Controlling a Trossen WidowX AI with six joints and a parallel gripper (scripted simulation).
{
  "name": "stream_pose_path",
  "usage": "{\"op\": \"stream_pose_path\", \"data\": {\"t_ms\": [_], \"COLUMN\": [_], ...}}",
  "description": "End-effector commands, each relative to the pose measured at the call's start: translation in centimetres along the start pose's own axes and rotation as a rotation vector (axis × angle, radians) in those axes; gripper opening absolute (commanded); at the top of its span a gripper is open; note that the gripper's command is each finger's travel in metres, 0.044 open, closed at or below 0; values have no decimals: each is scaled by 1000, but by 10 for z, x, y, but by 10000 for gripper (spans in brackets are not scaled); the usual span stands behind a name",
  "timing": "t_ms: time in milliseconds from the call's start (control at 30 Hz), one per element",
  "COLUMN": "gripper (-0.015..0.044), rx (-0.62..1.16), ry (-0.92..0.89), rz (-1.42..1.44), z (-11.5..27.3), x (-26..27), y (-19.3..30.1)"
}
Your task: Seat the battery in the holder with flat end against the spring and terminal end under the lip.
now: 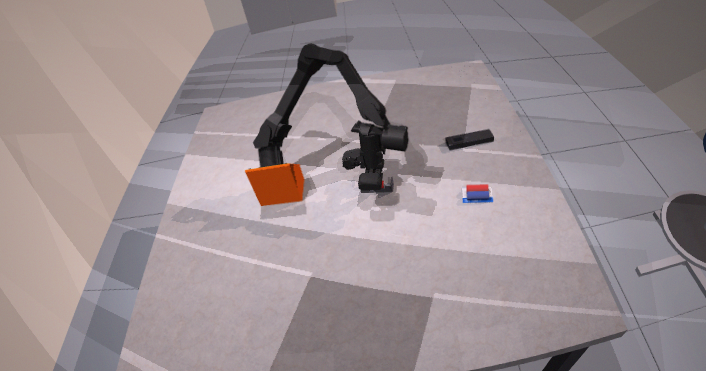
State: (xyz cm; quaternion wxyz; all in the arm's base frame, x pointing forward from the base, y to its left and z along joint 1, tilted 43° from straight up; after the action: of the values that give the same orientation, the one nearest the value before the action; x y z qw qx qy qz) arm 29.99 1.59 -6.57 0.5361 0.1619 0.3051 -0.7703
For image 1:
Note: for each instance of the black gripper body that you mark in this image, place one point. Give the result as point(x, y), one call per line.
point(371, 179)

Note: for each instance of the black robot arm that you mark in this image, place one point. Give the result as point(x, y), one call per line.
point(312, 57)

